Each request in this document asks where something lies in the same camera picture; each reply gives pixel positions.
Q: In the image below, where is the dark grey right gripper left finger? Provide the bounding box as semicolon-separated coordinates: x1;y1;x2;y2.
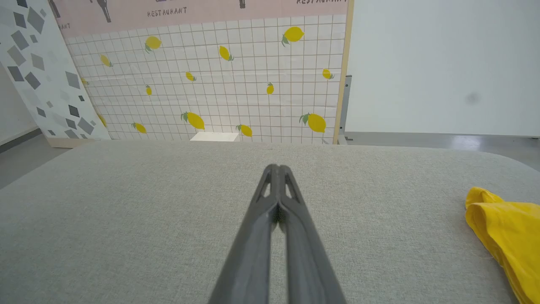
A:
209;163;279;304

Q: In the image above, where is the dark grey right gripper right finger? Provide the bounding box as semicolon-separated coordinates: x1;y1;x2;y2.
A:
278;164;347;304

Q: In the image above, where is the yellow shirt with white patches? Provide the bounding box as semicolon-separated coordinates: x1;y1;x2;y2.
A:
465;187;540;304

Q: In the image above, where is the white box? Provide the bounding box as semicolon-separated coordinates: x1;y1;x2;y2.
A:
190;132;240;142

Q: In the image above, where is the grey fabric sofa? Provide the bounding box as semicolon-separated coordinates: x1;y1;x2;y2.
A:
0;141;540;304

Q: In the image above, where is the lemon print grid panel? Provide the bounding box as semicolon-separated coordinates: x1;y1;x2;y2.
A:
46;0;354;145

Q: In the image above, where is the white panel with grey shapes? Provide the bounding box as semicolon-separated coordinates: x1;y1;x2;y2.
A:
0;0;111;148

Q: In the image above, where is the grey metal bracket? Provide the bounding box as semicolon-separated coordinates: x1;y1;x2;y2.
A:
337;75;354;145

